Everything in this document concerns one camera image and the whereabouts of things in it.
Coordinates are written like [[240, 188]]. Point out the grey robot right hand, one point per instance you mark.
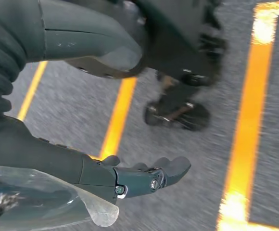
[[33, 159]]

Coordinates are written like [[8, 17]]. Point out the yellow floor tape square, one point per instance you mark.
[[249, 111], [118, 118]]

